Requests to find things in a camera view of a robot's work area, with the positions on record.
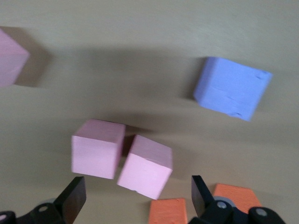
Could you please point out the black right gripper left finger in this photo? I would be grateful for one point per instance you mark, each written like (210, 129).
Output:
(58, 210)

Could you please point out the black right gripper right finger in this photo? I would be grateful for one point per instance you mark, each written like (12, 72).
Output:
(210, 210)

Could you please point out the purple foam cube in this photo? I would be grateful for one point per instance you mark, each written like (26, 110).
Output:
(233, 88)

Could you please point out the orange foam cube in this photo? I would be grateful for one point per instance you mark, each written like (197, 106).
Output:
(236, 193)
(167, 212)

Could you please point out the brown paper table cover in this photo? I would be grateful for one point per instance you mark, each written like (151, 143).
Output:
(149, 35)

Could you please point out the pink foam cube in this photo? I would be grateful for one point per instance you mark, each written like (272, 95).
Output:
(144, 170)
(11, 58)
(95, 151)

